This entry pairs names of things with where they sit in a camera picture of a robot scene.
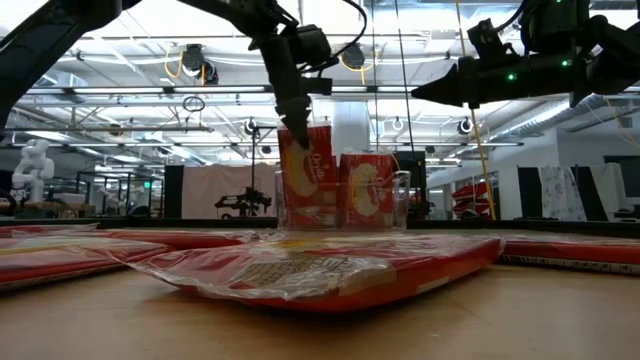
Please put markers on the white patterned curtain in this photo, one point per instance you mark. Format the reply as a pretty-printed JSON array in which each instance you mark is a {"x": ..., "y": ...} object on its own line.
[{"x": 560, "y": 192}]

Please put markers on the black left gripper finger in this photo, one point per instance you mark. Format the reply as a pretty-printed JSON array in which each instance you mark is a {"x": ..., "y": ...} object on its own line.
[{"x": 300, "y": 122}]

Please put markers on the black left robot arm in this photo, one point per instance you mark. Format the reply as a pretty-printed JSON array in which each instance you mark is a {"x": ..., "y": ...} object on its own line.
[{"x": 50, "y": 40}]

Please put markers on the black background robot arm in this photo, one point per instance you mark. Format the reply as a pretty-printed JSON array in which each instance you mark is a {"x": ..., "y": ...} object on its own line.
[{"x": 247, "y": 202}]

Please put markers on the long ceiling light rail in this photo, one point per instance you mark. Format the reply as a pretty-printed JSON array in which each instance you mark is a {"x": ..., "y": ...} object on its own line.
[{"x": 220, "y": 90}]

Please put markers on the silver ventilation duct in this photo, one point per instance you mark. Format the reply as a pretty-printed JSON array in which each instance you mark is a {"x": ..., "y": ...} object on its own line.
[{"x": 540, "y": 122}]

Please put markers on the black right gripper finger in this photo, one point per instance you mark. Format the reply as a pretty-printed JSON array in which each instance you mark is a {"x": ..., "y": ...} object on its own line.
[{"x": 445, "y": 90}]

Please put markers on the black curtain panel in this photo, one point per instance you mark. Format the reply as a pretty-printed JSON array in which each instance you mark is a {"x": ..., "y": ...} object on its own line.
[{"x": 529, "y": 192}]

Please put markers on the black tall panel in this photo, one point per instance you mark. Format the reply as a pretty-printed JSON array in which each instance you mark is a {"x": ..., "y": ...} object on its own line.
[{"x": 173, "y": 192}]

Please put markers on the black metal cage frame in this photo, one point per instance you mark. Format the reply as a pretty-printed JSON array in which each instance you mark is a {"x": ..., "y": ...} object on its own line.
[{"x": 120, "y": 173}]

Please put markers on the black cabinet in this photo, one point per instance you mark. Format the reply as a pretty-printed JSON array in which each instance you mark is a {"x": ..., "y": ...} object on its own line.
[{"x": 419, "y": 175}]

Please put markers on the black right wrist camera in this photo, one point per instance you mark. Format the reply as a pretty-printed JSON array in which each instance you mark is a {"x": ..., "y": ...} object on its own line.
[{"x": 492, "y": 40}]

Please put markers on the clear plastic bin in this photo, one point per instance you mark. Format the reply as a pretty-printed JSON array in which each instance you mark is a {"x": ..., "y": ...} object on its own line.
[{"x": 402, "y": 200}]

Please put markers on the beige cloth partition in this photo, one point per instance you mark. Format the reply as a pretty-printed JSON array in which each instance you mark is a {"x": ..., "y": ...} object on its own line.
[{"x": 210, "y": 190}]

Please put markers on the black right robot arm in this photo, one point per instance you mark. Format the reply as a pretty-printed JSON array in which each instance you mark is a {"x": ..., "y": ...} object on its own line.
[{"x": 610, "y": 50}]

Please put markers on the red stacked objects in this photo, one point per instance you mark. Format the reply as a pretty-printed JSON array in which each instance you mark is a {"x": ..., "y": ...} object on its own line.
[{"x": 470, "y": 192}]

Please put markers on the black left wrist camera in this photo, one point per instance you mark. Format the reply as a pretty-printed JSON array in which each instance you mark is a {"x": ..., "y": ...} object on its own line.
[{"x": 312, "y": 45}]

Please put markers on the white square column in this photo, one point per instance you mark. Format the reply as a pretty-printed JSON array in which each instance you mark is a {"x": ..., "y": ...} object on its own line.
[{"x": 352, "y": 125}]

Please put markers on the plain white curtain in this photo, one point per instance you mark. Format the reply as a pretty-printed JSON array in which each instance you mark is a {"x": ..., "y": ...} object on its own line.
[{"x": 612, "y": 185}]

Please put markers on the wooden workbench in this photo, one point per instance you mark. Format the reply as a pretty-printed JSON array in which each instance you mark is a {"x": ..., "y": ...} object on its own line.
[{"x": 50, "y": 206}]

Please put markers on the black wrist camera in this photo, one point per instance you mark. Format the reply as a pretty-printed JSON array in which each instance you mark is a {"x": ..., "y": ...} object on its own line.
[
  {"x": 312, "y": 45},
  {"x": 492, "y": 40}
]

